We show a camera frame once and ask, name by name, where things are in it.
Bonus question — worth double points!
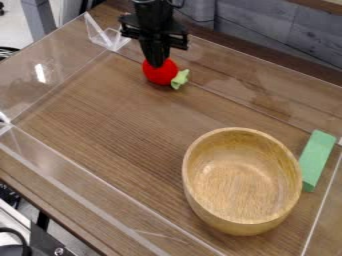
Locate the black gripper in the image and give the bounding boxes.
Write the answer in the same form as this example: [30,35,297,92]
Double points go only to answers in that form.
[119,0,189,68]

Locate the red plush strawberry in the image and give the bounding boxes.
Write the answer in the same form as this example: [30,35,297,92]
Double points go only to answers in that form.
[142,59,190,90]

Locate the clear acrylic tray walls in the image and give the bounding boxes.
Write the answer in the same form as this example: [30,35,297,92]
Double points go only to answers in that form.
[0,9,342,256]

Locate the grey table leg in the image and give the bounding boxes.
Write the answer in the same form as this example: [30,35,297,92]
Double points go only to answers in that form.
[20,0,56,41]

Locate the wooden bowl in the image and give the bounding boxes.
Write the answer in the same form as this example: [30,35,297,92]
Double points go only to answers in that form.
[182,127,302,236]

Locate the green rectangular block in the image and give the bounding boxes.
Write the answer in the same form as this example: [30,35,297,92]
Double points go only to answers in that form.
[299,130,337,192]

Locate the black metal bracket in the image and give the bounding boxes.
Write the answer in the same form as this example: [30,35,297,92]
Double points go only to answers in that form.
[30,223,76,256]

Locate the black cable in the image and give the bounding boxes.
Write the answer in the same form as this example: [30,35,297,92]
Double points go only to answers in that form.
[0,227,32,256]

